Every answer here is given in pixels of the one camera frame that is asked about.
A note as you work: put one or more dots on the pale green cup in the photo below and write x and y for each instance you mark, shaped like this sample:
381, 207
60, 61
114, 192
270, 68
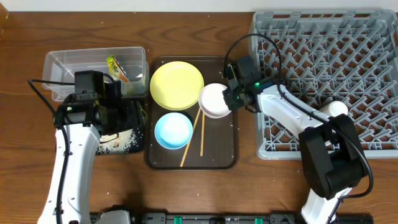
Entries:
335, 108

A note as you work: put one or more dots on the pile of white rice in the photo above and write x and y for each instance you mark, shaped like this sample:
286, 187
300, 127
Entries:
126, 142

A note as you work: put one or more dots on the black food waste tray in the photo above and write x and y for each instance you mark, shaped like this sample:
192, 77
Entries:
140, 114

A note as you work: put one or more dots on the yellow plate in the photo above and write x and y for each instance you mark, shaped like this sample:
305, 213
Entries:
176, 85

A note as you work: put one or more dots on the clear plastic waste bin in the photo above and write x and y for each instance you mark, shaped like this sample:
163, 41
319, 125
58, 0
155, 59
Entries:
60, 66

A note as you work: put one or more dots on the wooden chopstick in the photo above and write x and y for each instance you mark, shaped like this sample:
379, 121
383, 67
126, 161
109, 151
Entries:
202, 135
188, 144

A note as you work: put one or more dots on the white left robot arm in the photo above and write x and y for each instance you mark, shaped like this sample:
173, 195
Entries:
68, 200

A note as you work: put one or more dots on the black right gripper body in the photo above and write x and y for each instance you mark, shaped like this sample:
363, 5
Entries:
232, 97

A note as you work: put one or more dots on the grey plastic dishwasher rack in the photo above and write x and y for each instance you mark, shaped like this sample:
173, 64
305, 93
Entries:
349, 56

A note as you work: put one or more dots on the right wooden chopstick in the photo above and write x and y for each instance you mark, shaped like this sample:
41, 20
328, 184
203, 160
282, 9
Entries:
202, 135

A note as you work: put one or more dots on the light blue bowl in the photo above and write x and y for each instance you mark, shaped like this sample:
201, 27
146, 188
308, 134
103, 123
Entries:
173, 130

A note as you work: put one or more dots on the left wooden chopstick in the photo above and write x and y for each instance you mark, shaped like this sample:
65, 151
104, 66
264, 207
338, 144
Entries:
188, 144

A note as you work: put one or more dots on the dark brown serving tray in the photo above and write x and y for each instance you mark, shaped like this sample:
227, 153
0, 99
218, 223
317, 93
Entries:
221, 143

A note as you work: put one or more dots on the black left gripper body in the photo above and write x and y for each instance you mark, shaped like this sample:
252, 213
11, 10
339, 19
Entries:
112, 115

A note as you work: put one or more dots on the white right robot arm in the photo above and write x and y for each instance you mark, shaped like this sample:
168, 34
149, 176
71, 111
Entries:
331, 153

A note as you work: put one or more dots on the pink bowl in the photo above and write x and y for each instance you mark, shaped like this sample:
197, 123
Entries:
211, 101

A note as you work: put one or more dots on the green pandan cake wrapper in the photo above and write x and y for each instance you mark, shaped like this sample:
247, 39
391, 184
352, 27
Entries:
116, 71

